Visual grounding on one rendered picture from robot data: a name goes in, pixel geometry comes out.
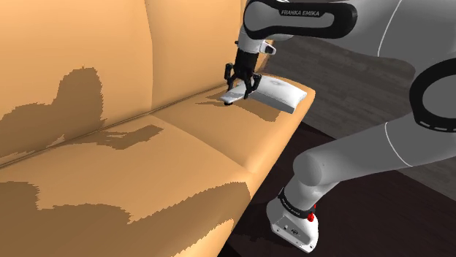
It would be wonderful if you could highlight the white rounded box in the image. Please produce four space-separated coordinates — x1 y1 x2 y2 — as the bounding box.
248 74 308 115

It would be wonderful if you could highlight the orange sofa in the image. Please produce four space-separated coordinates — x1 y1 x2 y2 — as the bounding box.
0 0 316 257

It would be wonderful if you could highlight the white flat remote control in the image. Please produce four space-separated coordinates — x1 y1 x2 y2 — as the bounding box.
219 79 251 107

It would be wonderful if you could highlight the dark robot stand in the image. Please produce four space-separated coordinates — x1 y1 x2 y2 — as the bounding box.
218 120 456 257

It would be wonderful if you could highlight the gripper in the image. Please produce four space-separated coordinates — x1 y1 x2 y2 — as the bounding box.
224 47 263 101

